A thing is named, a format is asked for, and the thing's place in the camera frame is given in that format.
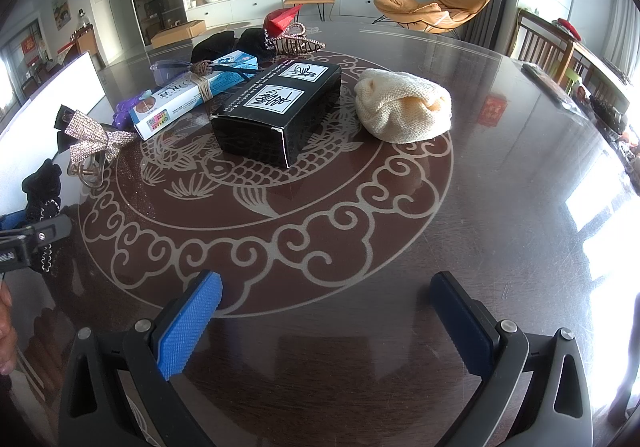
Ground dark patterned desktop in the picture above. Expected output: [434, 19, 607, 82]
[0, 20, 640, 447]

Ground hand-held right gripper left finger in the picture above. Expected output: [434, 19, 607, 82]
[59, 269, 223, 447]

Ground black cloth pouch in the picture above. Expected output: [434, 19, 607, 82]
[191, 30, 268, 65]

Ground rhinestone bow hair clip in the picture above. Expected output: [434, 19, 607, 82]
[56, 104, 138, 188]

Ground wooden bench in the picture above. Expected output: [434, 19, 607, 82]
[283, 0, 335, 23]

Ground cardboard box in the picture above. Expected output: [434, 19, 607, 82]
[150, 20, 207, 48]

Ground orange lounge chair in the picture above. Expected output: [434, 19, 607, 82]
[372, 0, 492, 35]

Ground red cloth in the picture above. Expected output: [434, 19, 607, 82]
[552, 18, 583, 40]

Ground clear folding glasses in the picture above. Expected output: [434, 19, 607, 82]
[150, 58, 261, 85]

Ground black velvet scrunchie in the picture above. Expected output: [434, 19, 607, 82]
[21, 160, 63, 273]

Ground white board panel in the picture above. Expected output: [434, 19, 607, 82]
[0, 51, 108, 218]

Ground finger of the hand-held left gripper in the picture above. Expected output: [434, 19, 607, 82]
[0, 210, 73, 254]

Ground white door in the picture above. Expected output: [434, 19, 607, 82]
[102, 0, 126, 58]

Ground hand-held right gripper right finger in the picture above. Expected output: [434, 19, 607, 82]
[431, 270, 593, 447]

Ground red hair claw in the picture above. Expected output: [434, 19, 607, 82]
[264, 4, 305, 39]

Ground person's left hand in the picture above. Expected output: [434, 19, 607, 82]
[0, 281, 19, 375]

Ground wooden chair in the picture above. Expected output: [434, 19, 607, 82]
[507, 10, 581, 78]

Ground white television console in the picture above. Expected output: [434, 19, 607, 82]
[187, 0, 388, 28]

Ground black remote control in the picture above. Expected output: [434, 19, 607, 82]
[520, 62, 591, 120]

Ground black printed box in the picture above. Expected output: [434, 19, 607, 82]
[210, 58, 342, 169]

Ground blue and white medicine box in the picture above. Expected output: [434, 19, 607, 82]
[129, 51, 261, 142]

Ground cream knitted hat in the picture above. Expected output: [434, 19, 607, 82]
[354, 68, 453, 144]

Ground purple plastic toy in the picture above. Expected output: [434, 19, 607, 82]
[112, 90, 151, 130]

